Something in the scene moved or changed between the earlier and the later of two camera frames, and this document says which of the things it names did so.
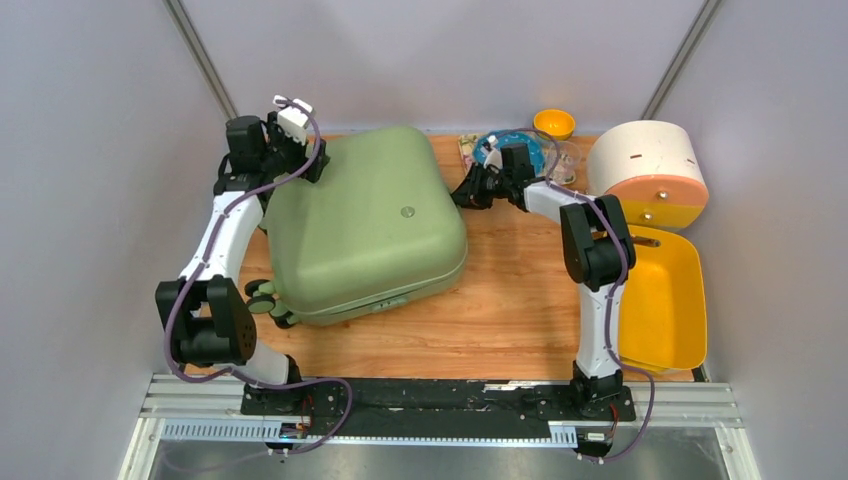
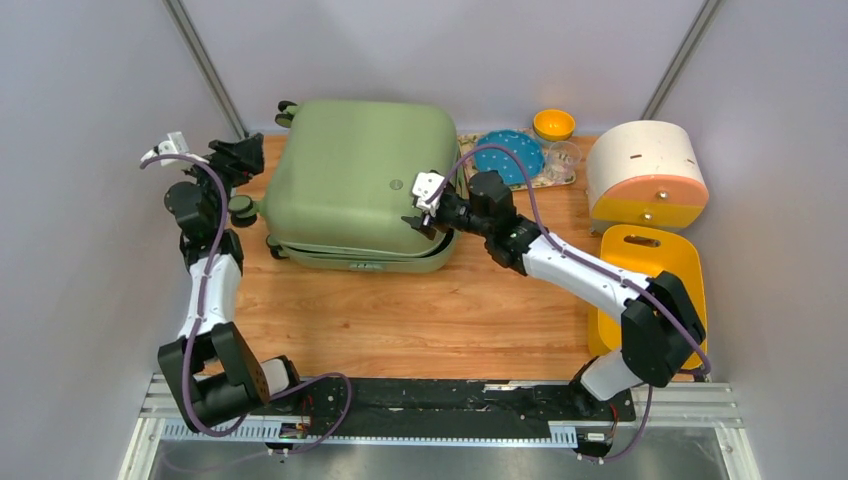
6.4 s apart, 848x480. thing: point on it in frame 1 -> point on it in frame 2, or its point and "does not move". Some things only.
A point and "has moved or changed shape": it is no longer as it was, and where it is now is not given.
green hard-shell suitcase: [380, 230] has moved or changed shape
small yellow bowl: [558, 123] does not move
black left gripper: [274, 136] -> [243, 160]
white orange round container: [653, 168] does not move
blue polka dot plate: [513, 137] does not move
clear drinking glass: [563, 158] does not move
